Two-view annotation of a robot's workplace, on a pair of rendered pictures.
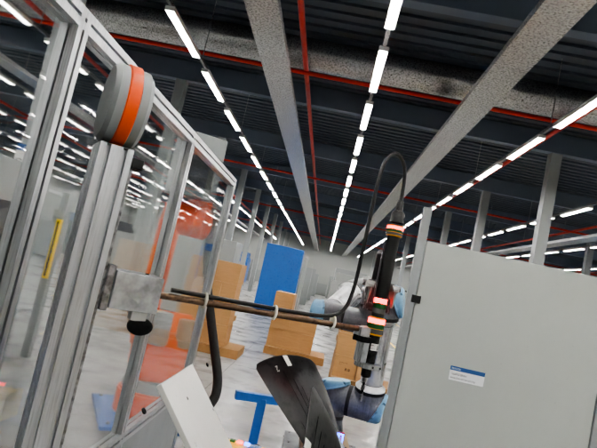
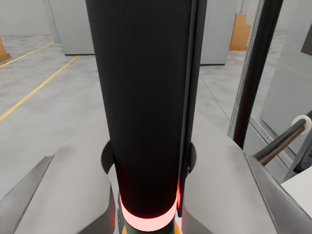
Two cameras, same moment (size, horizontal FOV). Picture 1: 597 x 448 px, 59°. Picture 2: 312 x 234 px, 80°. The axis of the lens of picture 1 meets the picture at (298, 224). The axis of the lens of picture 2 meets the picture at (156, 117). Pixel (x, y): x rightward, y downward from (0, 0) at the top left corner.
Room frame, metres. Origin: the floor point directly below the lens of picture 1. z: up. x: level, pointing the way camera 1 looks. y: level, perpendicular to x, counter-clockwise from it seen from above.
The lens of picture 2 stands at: (1.42, -0.25, 1.72)
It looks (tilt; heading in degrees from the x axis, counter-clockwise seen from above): 32 degrees down; 174
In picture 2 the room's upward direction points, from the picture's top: 1 degrees counter-clockwise
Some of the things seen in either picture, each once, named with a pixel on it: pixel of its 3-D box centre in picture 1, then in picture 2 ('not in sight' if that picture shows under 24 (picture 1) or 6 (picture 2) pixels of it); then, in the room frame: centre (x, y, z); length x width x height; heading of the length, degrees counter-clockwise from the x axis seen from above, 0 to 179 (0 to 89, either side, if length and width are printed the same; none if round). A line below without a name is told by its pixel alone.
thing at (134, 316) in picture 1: (140, 323); not in sight; (1.04, 0.26, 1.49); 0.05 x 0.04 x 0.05; 121
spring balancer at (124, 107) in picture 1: (123, 107); not in sight; (0.98, 0.37, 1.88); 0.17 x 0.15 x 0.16; 176
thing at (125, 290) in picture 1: (129, 290); not in sight; (1.02, 0.29, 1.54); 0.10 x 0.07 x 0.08; 121
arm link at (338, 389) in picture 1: (334, 395); not in sight; (2.10, -0.28, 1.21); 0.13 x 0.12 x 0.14; 74
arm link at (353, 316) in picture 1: (362, 322); not in sight; (1.62, -0.26, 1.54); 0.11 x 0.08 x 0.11; 74
